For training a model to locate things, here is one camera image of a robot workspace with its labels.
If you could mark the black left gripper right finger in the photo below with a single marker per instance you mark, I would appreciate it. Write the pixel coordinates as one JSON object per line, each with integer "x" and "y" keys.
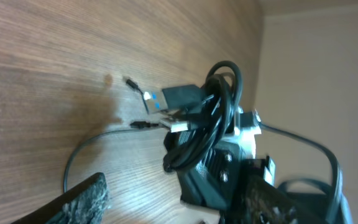
{"x": 256, "y": 201}

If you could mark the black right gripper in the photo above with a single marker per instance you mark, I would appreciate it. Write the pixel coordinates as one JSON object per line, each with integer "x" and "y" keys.
{"x": 212, "y": 181}

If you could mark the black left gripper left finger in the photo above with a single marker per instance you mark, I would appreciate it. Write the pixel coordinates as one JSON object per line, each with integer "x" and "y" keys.
{"x": 83, "y": 204}

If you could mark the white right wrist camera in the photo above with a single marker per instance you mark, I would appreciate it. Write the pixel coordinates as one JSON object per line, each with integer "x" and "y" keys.
{"x": 246, "y": 128}

